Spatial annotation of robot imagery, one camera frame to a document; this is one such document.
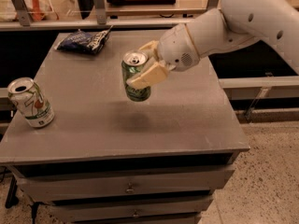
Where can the metal shelf rail frame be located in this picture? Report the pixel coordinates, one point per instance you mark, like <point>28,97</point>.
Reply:
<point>99,14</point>

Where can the white orange plastic bag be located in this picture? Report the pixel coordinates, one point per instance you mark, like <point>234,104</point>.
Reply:
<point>38,9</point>

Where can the middle grey drawer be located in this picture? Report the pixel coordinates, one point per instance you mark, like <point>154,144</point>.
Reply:
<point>132,209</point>

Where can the grey drawer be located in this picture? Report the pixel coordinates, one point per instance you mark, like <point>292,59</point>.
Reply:
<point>132,209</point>
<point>112,184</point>

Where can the white 7up soda can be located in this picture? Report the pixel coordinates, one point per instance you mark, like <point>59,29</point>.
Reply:
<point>26,95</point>

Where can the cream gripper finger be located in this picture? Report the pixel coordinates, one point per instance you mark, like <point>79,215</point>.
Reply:
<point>150,75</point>
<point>150,49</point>

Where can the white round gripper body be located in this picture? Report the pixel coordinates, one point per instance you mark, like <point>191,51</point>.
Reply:
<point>177,49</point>

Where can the grey drawer cabinet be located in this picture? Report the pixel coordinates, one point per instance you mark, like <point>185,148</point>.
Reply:
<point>187,122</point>

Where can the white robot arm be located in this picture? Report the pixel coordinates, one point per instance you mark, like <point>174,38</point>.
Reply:
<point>234,25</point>

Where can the blue chip bag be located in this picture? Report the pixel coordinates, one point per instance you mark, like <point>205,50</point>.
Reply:
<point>83,42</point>

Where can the top grey drawer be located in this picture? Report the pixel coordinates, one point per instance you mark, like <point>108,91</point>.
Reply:
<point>112,184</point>

